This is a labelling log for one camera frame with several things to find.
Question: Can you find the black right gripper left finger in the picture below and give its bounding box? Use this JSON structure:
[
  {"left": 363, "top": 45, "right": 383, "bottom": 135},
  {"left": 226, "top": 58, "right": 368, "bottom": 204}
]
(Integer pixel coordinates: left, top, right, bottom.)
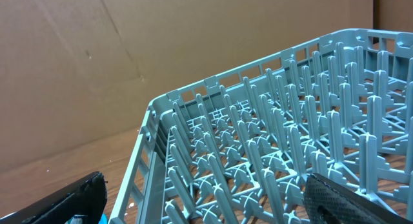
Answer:
[{"left": 1, "top": 171, "right": 107, "bottom": 224}]

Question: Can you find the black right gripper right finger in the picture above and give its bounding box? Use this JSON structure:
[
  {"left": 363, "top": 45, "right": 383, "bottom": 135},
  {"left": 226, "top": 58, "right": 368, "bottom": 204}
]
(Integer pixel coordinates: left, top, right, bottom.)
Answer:
[{"left": 304, "top": 173, "right": 410, "bottom": 224}]

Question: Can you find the grey dishwasher rack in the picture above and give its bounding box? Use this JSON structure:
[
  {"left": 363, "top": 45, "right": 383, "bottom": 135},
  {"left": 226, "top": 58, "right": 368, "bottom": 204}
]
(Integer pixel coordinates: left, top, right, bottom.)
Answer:
[{"left": 109, "top": 28, "right": 412, "bottom": 223}]

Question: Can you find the teal plastic tray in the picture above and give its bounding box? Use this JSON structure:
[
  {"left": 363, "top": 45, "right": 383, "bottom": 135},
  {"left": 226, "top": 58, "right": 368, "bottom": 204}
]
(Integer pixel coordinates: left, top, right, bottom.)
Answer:
[{"left": 65, "top": 214, "right": 108, "bottom": 224}]

